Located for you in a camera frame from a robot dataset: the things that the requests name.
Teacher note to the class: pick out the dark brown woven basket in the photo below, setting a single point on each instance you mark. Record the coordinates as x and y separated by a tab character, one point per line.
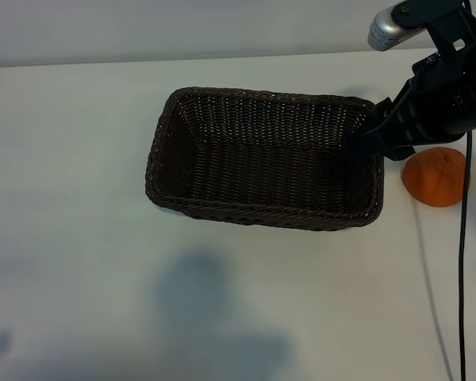
262	170

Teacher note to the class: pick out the orange fruit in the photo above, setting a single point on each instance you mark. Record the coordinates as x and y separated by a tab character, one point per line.
434	180

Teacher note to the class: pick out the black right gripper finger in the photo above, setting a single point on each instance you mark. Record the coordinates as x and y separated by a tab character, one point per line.
371	143
378	117

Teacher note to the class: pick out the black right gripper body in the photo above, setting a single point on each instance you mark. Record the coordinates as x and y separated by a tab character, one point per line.
428	111

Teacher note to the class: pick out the silver cylindrical wrist camera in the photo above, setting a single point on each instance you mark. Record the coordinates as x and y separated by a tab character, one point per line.
385	28

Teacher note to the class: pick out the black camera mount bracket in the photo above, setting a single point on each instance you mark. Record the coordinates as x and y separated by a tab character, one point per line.
444	20

